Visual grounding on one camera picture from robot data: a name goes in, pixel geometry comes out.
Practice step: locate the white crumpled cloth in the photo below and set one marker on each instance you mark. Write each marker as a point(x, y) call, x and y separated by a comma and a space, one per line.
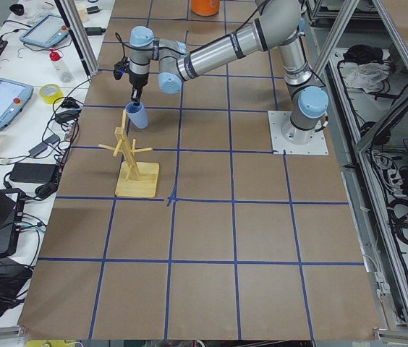
point(368, 77)

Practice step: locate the clear squeeze bottle red cap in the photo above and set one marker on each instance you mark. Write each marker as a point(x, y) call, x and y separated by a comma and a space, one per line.
point(60, 66)

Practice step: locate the wooden mug stand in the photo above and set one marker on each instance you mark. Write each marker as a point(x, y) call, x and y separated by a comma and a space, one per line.
point(136, 179)

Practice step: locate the upper teach pendant tablet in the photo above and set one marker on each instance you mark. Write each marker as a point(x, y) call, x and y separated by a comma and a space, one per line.
point(46, 33)

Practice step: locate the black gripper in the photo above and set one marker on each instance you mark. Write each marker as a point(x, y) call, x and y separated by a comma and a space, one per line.
point(137, 80)

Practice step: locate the aluminium frame upright left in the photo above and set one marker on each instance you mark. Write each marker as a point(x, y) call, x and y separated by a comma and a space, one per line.
point(68, 11)

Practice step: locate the light blue plastic cup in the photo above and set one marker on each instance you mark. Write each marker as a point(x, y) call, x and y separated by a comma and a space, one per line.
point(137, 114)

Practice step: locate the black power adapter brick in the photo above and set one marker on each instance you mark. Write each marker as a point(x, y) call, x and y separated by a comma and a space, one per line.
point(36, 173)

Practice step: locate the yellow tape roll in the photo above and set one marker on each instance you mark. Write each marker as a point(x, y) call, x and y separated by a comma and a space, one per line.
point(51, 93)

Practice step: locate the aluminium frame rail right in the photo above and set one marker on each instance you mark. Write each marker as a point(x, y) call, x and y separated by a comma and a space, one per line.
point(373, 250)

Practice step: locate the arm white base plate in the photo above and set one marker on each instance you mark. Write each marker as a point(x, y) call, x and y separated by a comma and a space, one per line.
point(286, 139)

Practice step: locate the orange metal can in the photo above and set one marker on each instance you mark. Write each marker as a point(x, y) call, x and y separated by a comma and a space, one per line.
point(205, 8)

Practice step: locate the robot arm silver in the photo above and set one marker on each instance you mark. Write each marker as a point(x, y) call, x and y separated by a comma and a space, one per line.
point(274, 24)

